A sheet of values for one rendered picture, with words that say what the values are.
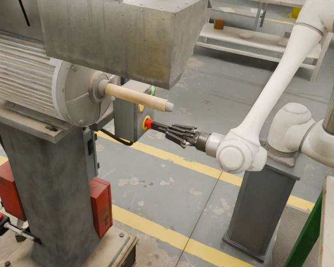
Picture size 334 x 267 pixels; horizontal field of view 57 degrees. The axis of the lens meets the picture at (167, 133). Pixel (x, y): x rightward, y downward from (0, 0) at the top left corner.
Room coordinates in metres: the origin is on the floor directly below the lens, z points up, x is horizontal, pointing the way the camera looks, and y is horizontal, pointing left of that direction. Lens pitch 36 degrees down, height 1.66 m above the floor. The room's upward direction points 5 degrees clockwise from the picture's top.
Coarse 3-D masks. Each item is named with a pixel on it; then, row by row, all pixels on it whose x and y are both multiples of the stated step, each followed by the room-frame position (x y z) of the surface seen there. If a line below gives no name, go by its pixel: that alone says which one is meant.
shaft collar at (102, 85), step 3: (102, 81) 0.76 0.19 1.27; (105, 81) 0.77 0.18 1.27; (108, 81) 0.77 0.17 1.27; (99, 84) 0.76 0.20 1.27; (102, 84) 0.75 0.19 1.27; (105, 84) 0.75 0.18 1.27; (99, 87) 0.75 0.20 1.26; (102, 87) 0.75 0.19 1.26; (105, 87) 0.75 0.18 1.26; (99, 90) 0.75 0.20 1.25; (102, 90) 0.75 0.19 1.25; (99, 93) 0.75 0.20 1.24; (102, 93) 0.75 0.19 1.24; (105, 93) 0.75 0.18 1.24
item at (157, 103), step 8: (112, 88) 0.75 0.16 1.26; (120, 88) 0.74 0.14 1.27; (120, 96) 0.73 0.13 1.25; (128, 96) 0.72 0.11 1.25; (136, 96) 0.72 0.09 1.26; (144, 96) 0.71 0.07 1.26; (152, 96) 0.71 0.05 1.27; (144, 104) 0.70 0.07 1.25; (152, 104) 0.69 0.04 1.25; (160, 104) 0.69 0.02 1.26
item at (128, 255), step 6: (18, 246) 0.89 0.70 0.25; (132, 246) 0.96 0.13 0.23; (12, 252) 0.86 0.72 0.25; (126, 252) 0.91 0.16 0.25; (132, 252) 0.98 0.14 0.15; (126, 258) 0.90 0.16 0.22; (132, 258) 0.98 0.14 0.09; (120, 264) 0.85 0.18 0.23; (126, 264) 0.92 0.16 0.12; (132, 264) 0.98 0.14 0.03
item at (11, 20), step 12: (0, 0) 0.79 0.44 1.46; (12, 0) 0.78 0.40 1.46; (24, 0) 0.76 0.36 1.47; (36, 0) 0.75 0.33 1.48; (0, 12) 0.80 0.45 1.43; (12, 12) 0.78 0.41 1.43; (36, 12) 0.75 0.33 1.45; (0, 24) 0.80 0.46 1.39; (12, 24) 0.79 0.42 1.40; (24, 24) 0.77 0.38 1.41; (36, 24) 0.75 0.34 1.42; (24, 36) 0.77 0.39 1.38; (36, 36) 0.76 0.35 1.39
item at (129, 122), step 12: (132, 84) 1.06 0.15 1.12; (144, 84) 1.07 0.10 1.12; (120, 108) 0.97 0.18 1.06; (132, 108) 0.95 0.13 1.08; (144, 108) 1.01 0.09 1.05; (120, 120) 0.97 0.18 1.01; (132, 120) 0.95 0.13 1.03; (144, 120) 1.00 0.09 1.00; (108, 132) 1.00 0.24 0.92; (120, 132) 0.97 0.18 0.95; (132, 132) 0.95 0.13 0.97; (144, 132) 1.01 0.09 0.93; (132, 144) 1.00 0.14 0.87
